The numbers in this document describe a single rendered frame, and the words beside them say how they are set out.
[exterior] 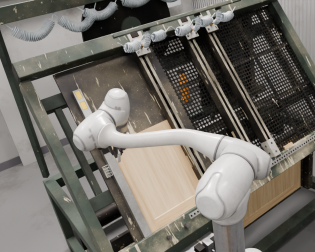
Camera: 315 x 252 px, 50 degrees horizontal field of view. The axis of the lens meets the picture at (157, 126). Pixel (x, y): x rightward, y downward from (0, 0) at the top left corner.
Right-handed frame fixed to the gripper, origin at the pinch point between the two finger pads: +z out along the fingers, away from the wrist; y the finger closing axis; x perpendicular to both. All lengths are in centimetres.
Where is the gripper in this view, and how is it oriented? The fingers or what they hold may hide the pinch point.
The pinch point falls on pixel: (117, 156)
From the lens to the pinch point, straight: 166.3
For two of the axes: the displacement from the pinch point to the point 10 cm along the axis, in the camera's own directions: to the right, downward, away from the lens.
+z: -0.8, 6.7, 7.3
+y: -8.2, 3.8, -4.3
